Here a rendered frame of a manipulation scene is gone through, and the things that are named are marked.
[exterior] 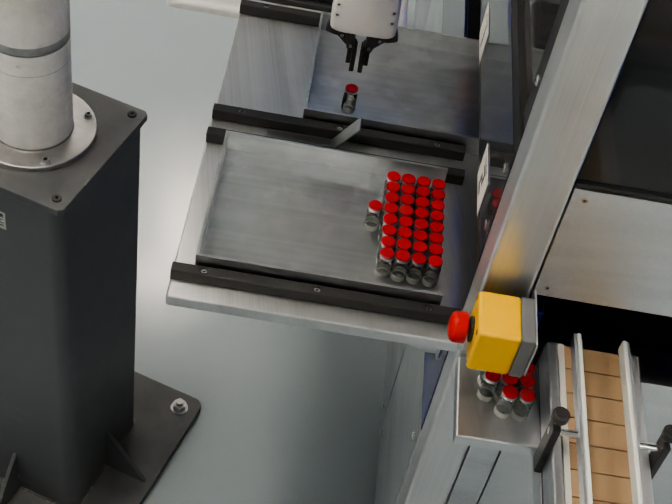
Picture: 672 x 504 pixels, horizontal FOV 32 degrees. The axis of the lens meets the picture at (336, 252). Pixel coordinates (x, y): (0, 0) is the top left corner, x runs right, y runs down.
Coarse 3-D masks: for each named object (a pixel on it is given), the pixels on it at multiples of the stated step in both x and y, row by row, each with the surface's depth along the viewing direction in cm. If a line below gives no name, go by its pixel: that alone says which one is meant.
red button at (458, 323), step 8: (456, 312) 144; (464, 312) 144; (456, 320) 143; (464, 320) 143; (448, 328) 144; (456, 328) 142; (464, 328) 142; (448, 336) 144; (456, 336) 143; (464, 336) 143
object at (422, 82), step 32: (320, 32) 200; (416, 32) 200; (320, 64) 194; (384, 64) 197; (416, 64) 198; (448, 64) 199; (320, 96) 189; (384, 96) 191; (416, 96) 192; (448, 96) 193; (384, 128) 182; (416, 128) 182; (448, 128) 188
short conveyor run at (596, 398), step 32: (544, 352) 154; (576, 352) 148; (544, 384) 151; (576, 384) 144; (608, 384) 150; (640, 384) 150; (544, 416) 148; (576, 416) 142; (608, 416) 146; (640, 416) 147; (544, 448) 141; (576, 448) 142; (608, 448) 143; (640, 448) 140; (544, 480) 142; (576, 480) 139; (608, 480) 140; (640, 480) 136
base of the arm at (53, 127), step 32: (0, 64) 161; (32, 64) 161; (64, 64) 165; (0, 96) 166; (32, 96) 165; (64, 96) 169; (0, 128) 171; (32, 128) 169; (64, 128) 173; (96, 128) 178; (0, 160) 170; (32, 160) 171; (64, 160) 172
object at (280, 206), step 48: (240, 144) 176; (288, 144) 175; (240, 192) 171; (288, 192) 173; (336, 192) 174; (240, 240) 165; (288, 240) 166; (336, 240) 167; (384, 288) 158; (432, 288) 164
